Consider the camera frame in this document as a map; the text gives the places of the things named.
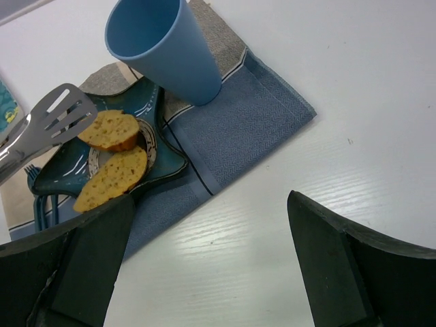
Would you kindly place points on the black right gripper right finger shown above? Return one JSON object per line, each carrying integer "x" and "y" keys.
{"x": 356, "y": 276}

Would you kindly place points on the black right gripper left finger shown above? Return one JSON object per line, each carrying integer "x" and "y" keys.
{"x": 65, "y": 275}

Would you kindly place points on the brown bread slice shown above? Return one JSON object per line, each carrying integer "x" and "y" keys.
{"x": 117, "y": 176}

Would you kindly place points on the oval seeded bread slice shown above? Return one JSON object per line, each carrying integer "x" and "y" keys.
{"x": 112, "y": 131}

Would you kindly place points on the metal tongs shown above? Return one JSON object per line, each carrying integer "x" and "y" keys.
{"x": 58, "y": 117}

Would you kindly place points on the blue plastic fork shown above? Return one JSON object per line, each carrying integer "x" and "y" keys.
{"x": 32, "y": 173}

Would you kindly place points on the blue star-shaped plate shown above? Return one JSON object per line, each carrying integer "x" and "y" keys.
{"x": 70, "y": 168}

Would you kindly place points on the teal floral tray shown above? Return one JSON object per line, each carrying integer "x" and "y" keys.
{"x": 11, "y": 113}

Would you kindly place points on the blue grey striped cloth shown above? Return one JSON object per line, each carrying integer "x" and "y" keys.
{"x": 255, "y": 112}

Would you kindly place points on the blue plastic cup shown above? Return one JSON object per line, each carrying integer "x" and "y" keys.
{"x": 163, "y": 41}

